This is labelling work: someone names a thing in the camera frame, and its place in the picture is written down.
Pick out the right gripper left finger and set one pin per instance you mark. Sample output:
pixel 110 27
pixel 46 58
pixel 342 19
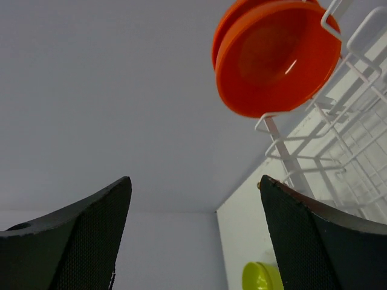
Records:
pixel 75 247

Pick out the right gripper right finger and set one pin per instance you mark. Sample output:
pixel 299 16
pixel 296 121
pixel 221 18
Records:
pixel 320 247

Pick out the green bowl back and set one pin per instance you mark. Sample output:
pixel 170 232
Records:
pixel 261 276

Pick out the orange bowl front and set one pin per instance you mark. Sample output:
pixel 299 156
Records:
pixel 276 57

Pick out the orange bowl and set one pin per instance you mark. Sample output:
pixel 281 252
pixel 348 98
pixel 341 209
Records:
pixel 276 57
pixel 230 17

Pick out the orange bowl back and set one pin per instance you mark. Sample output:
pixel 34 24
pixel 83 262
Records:
pixel 230 17

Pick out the white wire dish rack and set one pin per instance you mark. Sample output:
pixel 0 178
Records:
pixel 333 148

